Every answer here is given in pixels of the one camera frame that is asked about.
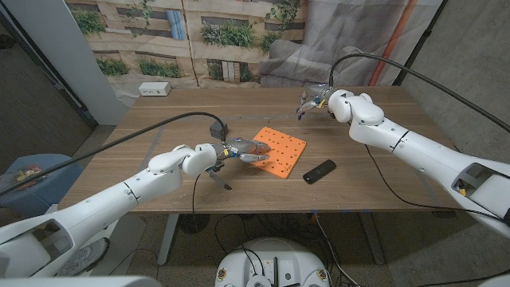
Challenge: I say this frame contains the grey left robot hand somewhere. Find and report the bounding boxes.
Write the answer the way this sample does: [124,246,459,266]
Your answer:
[213,137,273,164]

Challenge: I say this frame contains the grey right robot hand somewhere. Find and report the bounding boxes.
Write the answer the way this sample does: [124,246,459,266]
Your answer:
[296,85,334,121]

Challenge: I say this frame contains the orange peg board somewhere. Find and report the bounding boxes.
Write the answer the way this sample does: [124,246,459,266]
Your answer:
[249,126,308,180]

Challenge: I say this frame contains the dark grey block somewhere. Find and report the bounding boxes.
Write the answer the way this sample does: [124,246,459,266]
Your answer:
[209,120,230,142]

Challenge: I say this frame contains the black TV remote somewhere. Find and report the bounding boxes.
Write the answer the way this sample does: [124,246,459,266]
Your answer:
[302,159,337,185]

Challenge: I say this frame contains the black round floor base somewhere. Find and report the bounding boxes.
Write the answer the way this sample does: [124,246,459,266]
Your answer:
[177,213,211,235]

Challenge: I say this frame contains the white power strip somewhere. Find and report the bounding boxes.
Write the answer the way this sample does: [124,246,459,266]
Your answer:
[138,81,172,97]

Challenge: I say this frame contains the white table leg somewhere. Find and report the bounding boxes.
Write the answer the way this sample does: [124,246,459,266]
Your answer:
[156,213,181,266]
[358,211,386,265]

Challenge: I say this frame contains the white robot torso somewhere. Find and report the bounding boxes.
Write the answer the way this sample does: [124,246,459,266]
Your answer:
[214,237,332,287]

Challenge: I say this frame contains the blue-grey stool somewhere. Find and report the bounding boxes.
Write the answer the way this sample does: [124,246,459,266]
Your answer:
[0,153,85,221]

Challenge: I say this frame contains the grey sneaker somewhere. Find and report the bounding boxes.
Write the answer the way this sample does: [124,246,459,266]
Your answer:
[55,238,111,277]

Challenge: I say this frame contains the white pillar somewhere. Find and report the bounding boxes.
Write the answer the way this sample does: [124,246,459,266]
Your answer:
[2,0,129,126]

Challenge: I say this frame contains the bag of colourful toys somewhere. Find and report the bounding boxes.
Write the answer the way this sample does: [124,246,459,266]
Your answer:
[13,163,48,187]

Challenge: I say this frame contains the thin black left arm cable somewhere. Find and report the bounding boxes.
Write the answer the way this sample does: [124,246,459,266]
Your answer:
[191,172,201,219]

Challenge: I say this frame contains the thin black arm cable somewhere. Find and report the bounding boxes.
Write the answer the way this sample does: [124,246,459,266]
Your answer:
[191,172,201,219]
[363,143,506,223]

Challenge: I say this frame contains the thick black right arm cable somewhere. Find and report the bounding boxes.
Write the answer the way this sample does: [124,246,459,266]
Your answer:
[328,52,510,134]

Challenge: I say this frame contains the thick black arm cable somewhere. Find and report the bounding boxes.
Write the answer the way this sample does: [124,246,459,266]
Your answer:
[328,52,510,134]
[0,111,228,197]

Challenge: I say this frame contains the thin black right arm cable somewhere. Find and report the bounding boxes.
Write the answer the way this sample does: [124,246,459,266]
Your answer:
[363,143,506,223]

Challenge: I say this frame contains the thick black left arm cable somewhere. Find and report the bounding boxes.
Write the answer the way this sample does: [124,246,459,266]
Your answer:
[0,111,228,197]

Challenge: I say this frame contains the grey floor cable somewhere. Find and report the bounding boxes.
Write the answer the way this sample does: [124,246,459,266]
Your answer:
[313,213,362,287]

